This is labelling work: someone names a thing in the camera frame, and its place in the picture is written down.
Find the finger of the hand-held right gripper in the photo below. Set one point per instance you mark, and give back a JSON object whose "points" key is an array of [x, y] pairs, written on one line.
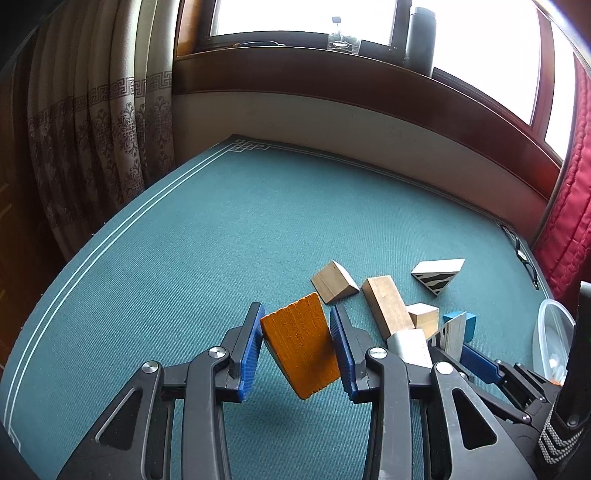
{"points": [[455, 364], [480, 367]]}

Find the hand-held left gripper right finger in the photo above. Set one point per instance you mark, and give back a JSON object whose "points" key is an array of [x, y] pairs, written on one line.
{"points": [[341, 350]]}

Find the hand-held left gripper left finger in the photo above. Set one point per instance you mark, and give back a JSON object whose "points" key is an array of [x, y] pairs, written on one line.
{"points": [[249, 355]]}

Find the plywood block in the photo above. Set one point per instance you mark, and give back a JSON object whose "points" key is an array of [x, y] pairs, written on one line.
{"points": [[450, 337]]}

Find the blue wooden cube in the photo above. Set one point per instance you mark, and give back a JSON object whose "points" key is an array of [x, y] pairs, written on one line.
{"points": [[468, 325]]}

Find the orange wooden block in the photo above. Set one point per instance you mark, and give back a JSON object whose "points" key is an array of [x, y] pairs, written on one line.
{"points": [[300, 346]]}

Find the white power adapter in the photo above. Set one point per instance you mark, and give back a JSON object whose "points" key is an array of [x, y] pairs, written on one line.
{"points": [[406, 346]]}

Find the small light wooden block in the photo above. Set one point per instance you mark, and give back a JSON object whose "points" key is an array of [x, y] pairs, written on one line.
{"points": [[425, 318]]}

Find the long wooden block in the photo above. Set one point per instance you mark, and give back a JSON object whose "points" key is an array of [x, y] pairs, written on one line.
{"points": [[388, 304]]}

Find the tan wooden wedge block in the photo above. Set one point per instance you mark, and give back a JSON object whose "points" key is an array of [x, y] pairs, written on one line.
{"points": [[330, 284]]}

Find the clear plastic bowl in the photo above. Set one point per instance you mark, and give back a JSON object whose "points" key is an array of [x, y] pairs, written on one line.
{"points": [[547, 323]]}

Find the black striped triangular block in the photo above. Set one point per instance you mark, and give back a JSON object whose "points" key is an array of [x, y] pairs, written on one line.
{"points": [[436, 277]]}

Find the wristwatch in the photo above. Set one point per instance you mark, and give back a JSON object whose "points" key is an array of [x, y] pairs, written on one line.
{"points": [[521, 254]]}

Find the red quilted curtain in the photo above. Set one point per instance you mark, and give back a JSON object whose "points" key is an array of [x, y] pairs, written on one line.
{"points": [[572, 207]]}

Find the beige patterned curtain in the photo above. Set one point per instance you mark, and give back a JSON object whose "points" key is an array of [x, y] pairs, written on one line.
{"points": [[106, 115]]}

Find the clear glass jar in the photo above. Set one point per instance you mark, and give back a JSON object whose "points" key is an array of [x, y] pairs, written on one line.
{"points": [[344, 41]]}

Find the black thermos bottle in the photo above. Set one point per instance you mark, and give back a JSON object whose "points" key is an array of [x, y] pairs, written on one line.
{"points": [[420, 41]]}

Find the wooden window frame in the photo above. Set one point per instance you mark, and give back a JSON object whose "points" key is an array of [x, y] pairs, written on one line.
{"points": [[323, 69]]}

